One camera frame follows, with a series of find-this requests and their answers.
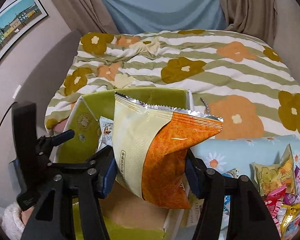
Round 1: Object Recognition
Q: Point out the yellow bear snack bag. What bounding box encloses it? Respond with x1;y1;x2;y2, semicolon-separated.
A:
252;144;296;197

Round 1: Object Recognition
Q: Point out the orange cream chip bag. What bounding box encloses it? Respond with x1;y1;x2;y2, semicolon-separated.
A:
112;93;223;209

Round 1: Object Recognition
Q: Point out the pink printed snack bag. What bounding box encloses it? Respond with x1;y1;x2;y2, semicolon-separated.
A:
262;184;287;218

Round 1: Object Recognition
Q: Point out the yellow gold snack bag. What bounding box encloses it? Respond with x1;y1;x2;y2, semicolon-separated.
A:
278;203;300;239

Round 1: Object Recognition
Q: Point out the purple snack bag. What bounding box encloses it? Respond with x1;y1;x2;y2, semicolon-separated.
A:
283;166;300;205

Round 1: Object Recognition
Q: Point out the left hand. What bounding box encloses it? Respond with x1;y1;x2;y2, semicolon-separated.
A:
21;206;34;225

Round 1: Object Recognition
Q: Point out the green cardboard box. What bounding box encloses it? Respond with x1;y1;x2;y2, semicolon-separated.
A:
55;87;194;239

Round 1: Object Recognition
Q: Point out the small portrait snack packet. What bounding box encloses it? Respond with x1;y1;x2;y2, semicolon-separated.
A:
97;116;114;151

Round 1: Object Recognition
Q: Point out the daisy light blue tablecloth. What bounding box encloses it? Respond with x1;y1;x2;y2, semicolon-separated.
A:
189;134;300;240

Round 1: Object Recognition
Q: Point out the floral striped duvet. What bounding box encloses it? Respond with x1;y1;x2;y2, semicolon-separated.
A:
45;29;300;140

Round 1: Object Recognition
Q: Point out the framed houses picture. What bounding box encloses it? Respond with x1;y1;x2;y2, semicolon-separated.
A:
0;0;48;61

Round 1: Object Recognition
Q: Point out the left beige curtain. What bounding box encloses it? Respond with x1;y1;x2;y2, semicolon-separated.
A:
51;0;119;35

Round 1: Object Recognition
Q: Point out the beige curtain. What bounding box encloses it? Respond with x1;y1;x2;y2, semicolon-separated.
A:
219;0;276;46
51;0;119;35

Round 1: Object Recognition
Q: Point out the blue window cloth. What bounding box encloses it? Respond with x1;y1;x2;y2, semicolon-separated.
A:
102;0;227;34

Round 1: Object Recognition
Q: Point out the right beige curtain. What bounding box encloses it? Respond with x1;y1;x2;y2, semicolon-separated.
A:
219;0;276;46

